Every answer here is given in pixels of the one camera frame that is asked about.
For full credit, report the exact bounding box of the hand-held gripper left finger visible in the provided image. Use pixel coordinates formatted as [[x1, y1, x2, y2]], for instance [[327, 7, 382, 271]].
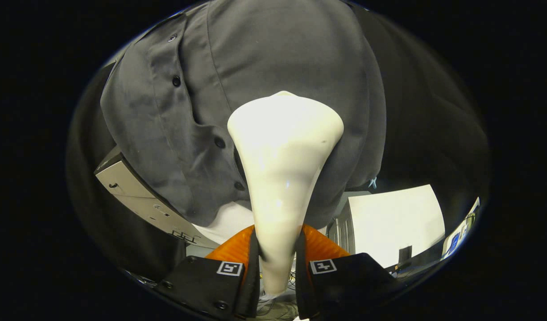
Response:
[[152, 225, 260, 319]]

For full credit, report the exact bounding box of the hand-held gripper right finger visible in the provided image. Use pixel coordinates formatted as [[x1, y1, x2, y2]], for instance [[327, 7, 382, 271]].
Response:
[[295, 224, 401, 321]]

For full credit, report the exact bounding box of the white garment steamer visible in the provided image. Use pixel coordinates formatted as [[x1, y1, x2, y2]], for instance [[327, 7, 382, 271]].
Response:
[[227, 91, 344, 296]]

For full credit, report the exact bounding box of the grey button shirt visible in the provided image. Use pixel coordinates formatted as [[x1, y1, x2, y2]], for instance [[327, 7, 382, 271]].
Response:
[[99, 0, 388, 230]]

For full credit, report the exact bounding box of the grey metal locker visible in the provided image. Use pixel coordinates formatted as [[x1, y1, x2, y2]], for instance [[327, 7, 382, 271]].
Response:
[[327, 192, 372, 254]]

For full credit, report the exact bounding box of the grey cabinet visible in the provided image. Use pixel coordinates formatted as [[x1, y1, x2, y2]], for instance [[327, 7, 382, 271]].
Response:
[[94, 147, 220, 249]]

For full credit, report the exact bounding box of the blue white printed sign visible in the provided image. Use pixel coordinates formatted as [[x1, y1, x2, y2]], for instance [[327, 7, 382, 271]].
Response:
[[441, 197, 481, 260]]

